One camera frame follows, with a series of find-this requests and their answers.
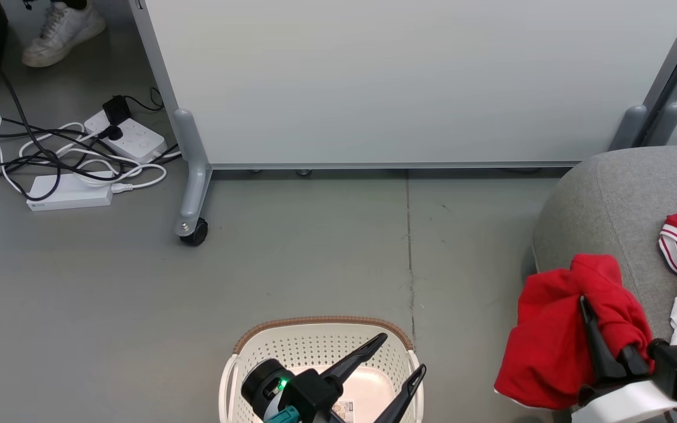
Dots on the grey fabric sofa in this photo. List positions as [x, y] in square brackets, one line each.
[609, 205]

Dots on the cream perforated laundry basket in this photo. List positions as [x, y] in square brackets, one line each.
[315, 346]

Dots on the long white power strip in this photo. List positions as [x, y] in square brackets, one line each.
[71, 194]

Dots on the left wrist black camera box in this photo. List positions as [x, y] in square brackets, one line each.
[291, 390]

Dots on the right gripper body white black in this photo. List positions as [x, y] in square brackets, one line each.
[626, 402]

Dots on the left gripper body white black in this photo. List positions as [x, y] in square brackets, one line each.
[344, 411]

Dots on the white power strip with sockets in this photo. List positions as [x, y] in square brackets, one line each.
[136, 141]

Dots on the black caster wheel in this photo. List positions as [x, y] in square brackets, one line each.
[196, 232]

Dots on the black power adapter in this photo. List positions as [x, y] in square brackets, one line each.
[116, 110]

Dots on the grey partition foot with screw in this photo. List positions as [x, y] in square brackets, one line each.
[193, 176]

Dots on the large white partition panel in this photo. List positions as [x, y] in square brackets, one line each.
[432, 76]

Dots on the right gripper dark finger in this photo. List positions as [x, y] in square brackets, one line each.
[600, 346]
[633, 359]

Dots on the red shirt with white sleeves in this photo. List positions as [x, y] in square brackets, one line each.
[550, 329]

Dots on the white sneaker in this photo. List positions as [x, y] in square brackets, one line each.
[59, 35]

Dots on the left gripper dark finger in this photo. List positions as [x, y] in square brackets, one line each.
[356, 358]
[406, 393]

